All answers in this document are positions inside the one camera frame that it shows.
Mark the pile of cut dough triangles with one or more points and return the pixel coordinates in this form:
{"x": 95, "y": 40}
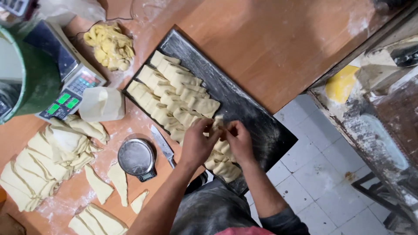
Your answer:
{"x": 45, "y": 163}

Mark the person's left hand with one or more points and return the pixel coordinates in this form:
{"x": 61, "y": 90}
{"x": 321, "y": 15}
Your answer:
{"x": 197, "y": 143}

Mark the dirty metal work cart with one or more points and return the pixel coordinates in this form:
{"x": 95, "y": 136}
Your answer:
{"x": 375, "y": 124}

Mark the small round digital scale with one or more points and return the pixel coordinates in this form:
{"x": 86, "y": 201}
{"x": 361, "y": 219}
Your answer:
{"x": 135, "y": 158}

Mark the person's right fingers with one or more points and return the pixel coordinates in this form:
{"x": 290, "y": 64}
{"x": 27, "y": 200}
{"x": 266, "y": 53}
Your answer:
{"x": 229, "y": 130}

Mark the clear plastic bag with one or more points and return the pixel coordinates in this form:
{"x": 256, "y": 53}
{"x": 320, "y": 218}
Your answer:
{"x": 73, "y": 9}

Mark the large white weighing scale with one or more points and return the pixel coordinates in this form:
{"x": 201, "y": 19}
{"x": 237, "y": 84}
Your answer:
{"x": 70, "y": 88}

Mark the black floured baking tray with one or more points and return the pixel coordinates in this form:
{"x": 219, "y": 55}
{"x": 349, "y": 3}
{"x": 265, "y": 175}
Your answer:
{"x": 248, "y": 111}

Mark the small flat dough triangle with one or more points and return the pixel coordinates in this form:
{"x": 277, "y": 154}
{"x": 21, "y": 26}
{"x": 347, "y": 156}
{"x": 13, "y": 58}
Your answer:
{"x": 138, "y": 202}

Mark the grey calculator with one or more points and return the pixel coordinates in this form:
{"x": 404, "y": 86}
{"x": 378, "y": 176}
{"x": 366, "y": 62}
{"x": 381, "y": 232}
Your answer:
{"x": 14, "y": 6}

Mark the green round bucket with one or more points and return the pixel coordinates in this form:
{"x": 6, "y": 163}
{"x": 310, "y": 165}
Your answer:
{"x": 39, "y": 85}

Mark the person's left fingers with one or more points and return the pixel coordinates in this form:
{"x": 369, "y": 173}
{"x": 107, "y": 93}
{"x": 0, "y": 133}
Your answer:
{"x": 206, "y": 125}

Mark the yellow plastic scraper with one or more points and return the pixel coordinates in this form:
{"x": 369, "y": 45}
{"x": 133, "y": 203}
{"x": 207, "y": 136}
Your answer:
{"x": 341, "y": 85}

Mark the black metal frame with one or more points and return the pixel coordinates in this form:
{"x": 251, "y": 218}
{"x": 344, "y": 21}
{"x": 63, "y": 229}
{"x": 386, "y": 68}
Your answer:
{"x": 375, "y": 192}

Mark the flat dough strip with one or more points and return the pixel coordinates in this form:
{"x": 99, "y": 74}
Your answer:
{"x": 93, "y": 223}
{"x": 109, "y": 220}
{"x": 76, "y": 227}

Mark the white translucent plastic container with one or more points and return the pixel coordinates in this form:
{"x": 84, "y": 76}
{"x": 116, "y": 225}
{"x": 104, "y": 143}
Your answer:
{"x": 101, "y": 104}

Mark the rows of shaped dough pastries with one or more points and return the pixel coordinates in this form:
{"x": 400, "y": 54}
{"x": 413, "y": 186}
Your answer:
{"x": 176, "y": 94}

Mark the raw dough piece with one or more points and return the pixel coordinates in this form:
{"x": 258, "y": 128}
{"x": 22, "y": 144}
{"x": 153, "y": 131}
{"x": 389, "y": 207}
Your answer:
{"x": 216, "y": 123}

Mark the person's red garment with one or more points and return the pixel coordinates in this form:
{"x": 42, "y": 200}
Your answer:
{"x": 243, "y": 231}

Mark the steel kitchen knife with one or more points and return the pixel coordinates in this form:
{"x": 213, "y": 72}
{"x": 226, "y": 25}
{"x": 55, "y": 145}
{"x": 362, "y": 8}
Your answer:
{"x": 161, "y": 142}

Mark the heap of yellow dough scraps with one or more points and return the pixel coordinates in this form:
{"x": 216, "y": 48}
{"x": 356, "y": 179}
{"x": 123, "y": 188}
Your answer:
{"x": 109, "y": 45}

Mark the person's right hand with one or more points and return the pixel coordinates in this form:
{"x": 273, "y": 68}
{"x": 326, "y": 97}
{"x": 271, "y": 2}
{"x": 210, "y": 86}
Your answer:
{"x": 241, "y": 143}

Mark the person's grey floured apron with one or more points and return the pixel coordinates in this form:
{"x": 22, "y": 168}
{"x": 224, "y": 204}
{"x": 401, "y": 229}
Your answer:
{"x": 212, "y": 209}

